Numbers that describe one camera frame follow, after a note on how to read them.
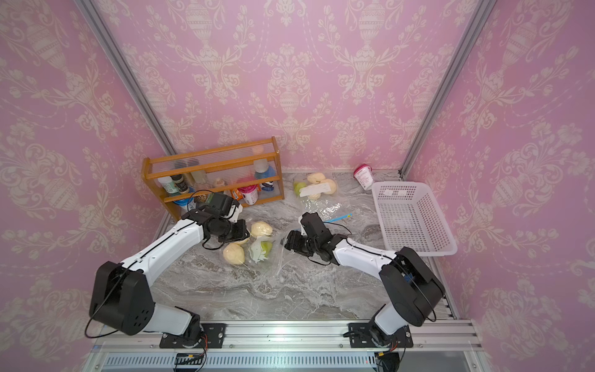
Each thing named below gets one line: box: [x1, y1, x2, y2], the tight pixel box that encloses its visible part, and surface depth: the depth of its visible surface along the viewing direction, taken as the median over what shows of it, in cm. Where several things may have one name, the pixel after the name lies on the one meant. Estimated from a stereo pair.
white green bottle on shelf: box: [157, 175, 181, 197], surface depth 91 cm
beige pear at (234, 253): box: [223, 242, 245, 266], surface depth 87 cm
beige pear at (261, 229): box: [251, 220, 273, 237], surface depth 96 cm
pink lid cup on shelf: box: [237, 184, 259, 206], surface depth 101 cm
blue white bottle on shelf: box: [254, 158, 276, 192], surface depth 104 cm
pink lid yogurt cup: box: [353, 163, 374, 191], surface depth 115 cm
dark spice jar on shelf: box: [170, 174, 190, 194], surface depth 91 cm
